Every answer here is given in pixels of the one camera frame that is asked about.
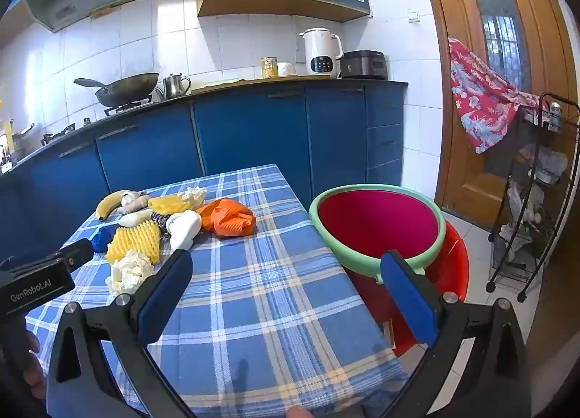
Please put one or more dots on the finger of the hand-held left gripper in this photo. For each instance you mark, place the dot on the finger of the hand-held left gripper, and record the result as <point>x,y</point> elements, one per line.
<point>75,254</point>

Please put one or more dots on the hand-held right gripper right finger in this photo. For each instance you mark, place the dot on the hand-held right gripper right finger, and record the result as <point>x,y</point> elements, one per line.
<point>408,295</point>

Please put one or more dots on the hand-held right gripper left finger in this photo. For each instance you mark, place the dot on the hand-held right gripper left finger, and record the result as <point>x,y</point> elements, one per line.
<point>165,295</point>

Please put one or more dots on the blue plastic bag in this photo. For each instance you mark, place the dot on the blue plastic bag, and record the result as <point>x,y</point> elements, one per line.
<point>102,239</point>

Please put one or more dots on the white paper ball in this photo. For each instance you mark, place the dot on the white paper ball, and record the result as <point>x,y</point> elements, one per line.
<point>129,273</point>
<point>194,196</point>

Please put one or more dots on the red bucket with green rim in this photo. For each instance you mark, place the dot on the red bucket with green rim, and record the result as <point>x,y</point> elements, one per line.
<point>376,223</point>

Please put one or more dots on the orange plastic bag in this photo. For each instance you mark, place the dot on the orange plastic bag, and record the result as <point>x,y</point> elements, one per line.
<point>229,218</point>

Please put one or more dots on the person's left hand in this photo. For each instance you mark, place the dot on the person's left hand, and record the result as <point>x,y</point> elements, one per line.
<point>32,343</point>

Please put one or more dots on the red plastic stool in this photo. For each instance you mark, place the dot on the red plastic stool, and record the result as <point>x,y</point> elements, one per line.
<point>453,264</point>

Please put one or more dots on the yellow banana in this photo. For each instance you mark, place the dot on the yellow banana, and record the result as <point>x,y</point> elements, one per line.
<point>108,205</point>

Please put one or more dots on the ginger root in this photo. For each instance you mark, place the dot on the ginger root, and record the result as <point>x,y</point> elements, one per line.
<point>137,206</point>

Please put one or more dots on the garlic bulb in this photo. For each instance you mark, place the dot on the garlic bulb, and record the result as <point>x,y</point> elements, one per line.
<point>131,197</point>

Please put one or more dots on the blue plaid tablecloth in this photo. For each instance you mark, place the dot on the blue plaid tablecloth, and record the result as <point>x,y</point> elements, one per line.
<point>272,286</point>

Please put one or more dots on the small steel pot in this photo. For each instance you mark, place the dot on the small steel pot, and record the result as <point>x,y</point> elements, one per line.
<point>20,139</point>

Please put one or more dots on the black gas stove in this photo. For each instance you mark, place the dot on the black gas stove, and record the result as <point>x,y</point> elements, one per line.
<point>120,108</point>

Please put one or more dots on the wooden door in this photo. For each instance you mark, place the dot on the wooden door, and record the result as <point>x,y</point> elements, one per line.
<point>448,128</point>

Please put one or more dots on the black wok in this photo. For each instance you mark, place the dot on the black wok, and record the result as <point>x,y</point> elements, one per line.
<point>127,87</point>

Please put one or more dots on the blue base cabinet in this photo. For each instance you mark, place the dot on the blue base cabinet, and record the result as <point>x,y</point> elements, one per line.
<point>253,128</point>

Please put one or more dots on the white plastic bag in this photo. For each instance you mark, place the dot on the white plastic bag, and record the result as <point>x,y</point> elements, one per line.
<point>546,164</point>

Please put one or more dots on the steel kettle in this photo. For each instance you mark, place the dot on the steel kettle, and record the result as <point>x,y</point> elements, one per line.
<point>174,87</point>

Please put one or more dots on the red floral cloth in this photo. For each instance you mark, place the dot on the red floral cloth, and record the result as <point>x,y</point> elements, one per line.
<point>480,105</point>

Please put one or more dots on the pale green container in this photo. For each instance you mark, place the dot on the pale green container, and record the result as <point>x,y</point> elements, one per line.
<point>226,81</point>

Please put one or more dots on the green drink can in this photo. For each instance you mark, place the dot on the green drink can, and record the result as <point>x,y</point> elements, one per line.
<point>555,116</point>

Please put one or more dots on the dark rice cooker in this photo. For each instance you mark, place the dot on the dark rice cooker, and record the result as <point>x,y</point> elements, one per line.
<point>365,65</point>

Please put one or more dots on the yellow tin can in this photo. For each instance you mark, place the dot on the yellow tin can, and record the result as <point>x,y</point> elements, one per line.
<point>268,68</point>

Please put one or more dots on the white bowl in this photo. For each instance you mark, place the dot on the white bowl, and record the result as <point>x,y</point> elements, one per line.
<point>286,69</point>

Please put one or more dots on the white soy milk maker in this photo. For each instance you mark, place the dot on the white soy milk maker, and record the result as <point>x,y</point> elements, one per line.
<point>319,53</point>

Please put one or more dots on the white wall switch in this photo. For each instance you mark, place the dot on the white wall switch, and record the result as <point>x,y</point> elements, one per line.
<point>413,16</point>

